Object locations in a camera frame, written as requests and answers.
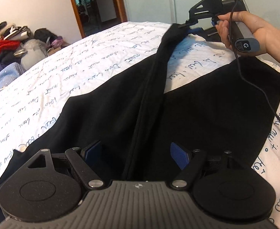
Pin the pile of clothes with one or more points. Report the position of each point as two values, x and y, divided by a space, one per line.
18 44

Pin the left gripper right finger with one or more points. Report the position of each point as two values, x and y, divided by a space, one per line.
189 162

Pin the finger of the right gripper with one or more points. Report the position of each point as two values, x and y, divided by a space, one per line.
196 31
188 23

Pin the black pants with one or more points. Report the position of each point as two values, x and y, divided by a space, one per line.
140 114

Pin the white quilt with writing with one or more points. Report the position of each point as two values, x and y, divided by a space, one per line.
66 76

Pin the light blue bed sheet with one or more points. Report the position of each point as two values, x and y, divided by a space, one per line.
10 73

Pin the person's right hand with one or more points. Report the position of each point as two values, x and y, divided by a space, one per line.
267 35

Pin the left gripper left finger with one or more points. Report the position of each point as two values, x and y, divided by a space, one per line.
82 160

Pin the wooden door frame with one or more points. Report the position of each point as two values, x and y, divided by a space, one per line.
93 16

